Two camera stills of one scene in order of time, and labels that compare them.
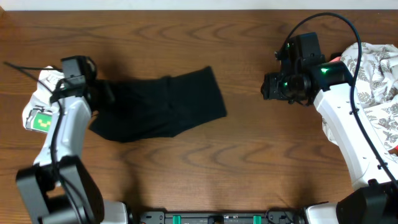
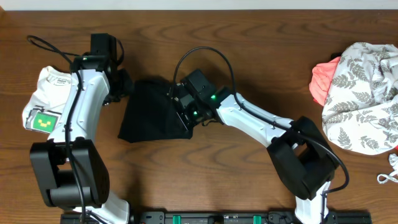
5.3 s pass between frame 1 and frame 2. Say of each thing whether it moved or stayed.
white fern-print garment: stayed
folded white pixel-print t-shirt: stayed
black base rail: stayed
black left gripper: moved
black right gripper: moved
